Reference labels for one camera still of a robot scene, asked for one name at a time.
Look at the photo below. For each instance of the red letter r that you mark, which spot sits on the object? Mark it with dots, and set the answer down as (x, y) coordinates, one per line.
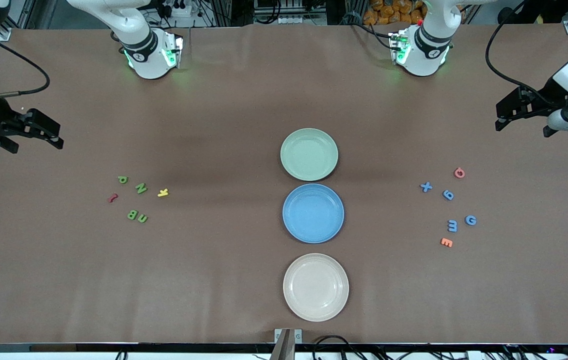
(112, 198)

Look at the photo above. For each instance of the blue letter X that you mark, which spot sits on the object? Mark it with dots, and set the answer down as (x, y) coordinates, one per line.
(426, 187)

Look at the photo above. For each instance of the blue plate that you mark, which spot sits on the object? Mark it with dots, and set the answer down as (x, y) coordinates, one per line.
(313, 213)

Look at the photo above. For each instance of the green letter N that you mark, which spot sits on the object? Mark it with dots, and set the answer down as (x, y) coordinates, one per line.
(141, 188)

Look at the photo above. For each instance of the red letter O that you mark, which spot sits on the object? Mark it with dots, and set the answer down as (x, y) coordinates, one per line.
(456, 175)

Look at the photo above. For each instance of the yellow letter K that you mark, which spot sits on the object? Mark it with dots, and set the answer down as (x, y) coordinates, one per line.
(163, 192)

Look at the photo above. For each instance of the orange letter E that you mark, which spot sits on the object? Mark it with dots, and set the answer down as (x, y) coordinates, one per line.
(446, 242)

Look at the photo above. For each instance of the white power strip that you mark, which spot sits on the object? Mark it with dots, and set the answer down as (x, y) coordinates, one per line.
(176, 7)

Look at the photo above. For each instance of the beige plate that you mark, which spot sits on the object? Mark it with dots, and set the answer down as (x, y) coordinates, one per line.
(316, 287)

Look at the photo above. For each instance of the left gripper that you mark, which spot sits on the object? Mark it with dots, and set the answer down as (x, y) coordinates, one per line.
(550, 94)

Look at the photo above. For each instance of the green letter B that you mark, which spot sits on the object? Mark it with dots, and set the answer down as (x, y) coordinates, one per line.
(132, 215)

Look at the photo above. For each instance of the blue letter m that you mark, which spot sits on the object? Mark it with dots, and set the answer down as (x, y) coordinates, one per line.
(452, 226)

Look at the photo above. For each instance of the light green plate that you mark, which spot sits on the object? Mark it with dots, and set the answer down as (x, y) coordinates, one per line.
(309, 154)

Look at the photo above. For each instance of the green letter P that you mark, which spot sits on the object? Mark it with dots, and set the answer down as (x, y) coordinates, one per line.
(122, 179)

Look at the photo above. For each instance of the blue letter g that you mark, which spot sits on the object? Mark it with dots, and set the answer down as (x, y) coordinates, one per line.
(448, 194)
(467, 220)

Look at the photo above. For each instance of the green letter U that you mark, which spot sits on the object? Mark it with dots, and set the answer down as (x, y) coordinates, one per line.
(142, 218)

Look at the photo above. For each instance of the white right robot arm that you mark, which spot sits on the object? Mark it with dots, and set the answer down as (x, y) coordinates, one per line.
(146, 55)

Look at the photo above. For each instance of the metal table edge bracket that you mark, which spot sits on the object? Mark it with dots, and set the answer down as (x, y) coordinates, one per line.
(288, 340)

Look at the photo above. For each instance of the grey metal equipment rack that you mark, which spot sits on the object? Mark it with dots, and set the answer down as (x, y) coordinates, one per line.
(289, 10)

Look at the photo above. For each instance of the orange objects heap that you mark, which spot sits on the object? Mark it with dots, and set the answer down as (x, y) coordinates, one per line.
(394, 12)

